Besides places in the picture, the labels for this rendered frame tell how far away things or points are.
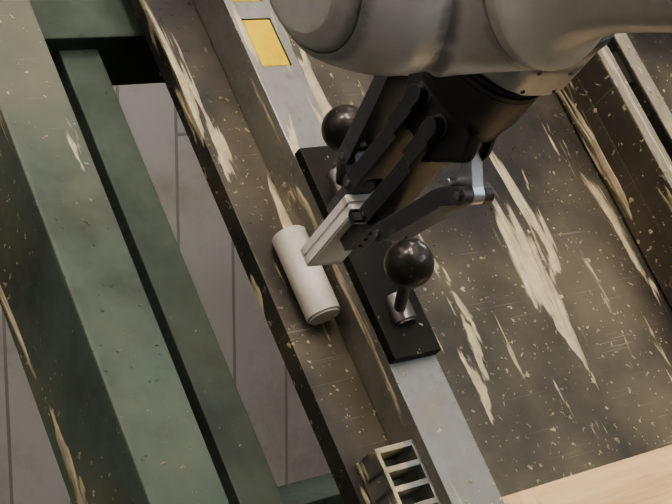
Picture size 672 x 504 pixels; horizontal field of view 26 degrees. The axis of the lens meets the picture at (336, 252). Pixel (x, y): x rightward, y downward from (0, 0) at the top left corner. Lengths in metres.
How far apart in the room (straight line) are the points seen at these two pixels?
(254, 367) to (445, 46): 2.93
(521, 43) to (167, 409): 0.49
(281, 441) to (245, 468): 2.47
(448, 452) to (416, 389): 0.06
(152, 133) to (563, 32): 2.73
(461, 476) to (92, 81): 0.47
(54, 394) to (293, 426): 2.57
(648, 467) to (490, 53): 0.73
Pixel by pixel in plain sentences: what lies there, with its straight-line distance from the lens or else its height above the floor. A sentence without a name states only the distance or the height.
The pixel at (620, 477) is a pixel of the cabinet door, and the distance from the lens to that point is 1.28.
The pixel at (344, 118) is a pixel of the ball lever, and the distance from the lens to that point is 1.11.
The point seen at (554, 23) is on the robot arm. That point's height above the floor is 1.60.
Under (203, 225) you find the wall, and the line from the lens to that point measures 3.41.
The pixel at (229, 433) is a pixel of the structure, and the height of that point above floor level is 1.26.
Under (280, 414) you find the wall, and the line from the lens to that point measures 3.61.
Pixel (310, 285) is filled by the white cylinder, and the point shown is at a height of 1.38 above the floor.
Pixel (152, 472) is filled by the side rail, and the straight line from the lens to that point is 1.01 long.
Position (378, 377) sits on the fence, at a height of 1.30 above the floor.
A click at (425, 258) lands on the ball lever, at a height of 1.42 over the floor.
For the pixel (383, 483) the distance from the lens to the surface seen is 1.13.
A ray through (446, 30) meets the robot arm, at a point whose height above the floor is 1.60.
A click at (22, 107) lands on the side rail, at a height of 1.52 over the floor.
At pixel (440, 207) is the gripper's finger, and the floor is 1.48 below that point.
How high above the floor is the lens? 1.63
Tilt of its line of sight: 11 degrees down
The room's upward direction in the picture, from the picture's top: straight up
